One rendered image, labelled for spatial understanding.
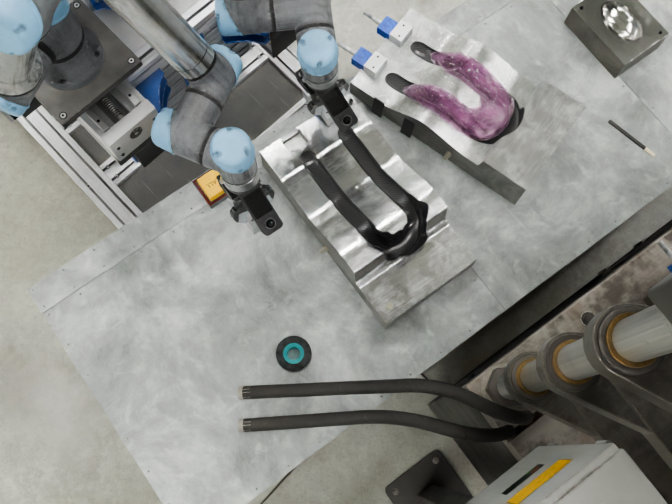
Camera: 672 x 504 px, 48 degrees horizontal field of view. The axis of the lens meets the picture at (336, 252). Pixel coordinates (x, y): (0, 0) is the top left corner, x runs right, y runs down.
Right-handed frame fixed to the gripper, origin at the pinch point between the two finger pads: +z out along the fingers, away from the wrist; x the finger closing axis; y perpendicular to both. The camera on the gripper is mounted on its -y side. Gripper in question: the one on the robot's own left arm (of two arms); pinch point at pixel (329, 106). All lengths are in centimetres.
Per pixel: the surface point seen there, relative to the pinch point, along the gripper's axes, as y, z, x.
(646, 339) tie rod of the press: -64, -80, -4
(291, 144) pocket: -0.6, 6.5, 12.0
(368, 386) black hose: -56, -8, 30
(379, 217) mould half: -27.8, -3.3, 6.3
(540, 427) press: -88, 3, 5
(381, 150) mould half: -14.7, 4.6, -4.2
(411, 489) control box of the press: -99, 75, 42
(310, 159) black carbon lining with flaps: -6.8, 3.5, 10.6
